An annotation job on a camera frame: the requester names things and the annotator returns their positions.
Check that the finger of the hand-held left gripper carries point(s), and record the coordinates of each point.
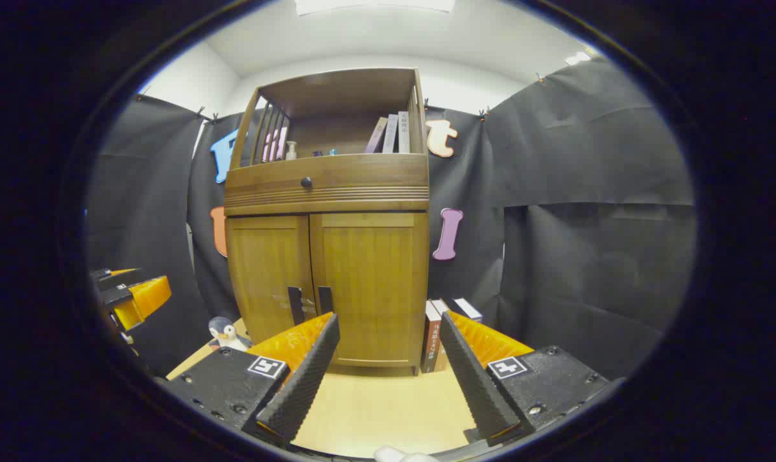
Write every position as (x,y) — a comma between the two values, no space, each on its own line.
(112,277)
(144,298)

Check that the wooden double-door shoe cabinet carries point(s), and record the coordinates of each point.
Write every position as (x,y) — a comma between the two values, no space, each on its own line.
(336,90)

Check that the small ceiling light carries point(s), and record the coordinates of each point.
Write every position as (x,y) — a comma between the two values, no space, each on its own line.
(577,58)

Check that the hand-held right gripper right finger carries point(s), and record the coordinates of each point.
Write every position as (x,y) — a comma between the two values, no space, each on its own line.
(474,385)

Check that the dark red book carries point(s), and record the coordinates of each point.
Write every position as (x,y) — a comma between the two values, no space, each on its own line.
(429,340)

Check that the wooden cabinet drawer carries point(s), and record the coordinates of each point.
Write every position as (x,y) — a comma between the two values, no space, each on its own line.
(362,176)

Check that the brown book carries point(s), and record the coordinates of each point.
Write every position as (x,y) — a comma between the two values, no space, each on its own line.
(443,308)

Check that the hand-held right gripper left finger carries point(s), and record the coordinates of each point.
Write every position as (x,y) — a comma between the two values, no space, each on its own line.
(304,385)

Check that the ceiling light panel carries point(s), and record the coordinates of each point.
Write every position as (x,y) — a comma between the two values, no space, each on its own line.
(375,5)

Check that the penguin plush toy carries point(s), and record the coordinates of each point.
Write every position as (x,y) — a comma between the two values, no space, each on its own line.
(226,335)

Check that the wooden shoe cabinet door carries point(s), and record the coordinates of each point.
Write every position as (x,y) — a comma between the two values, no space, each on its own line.
(375,276)
(266,276)

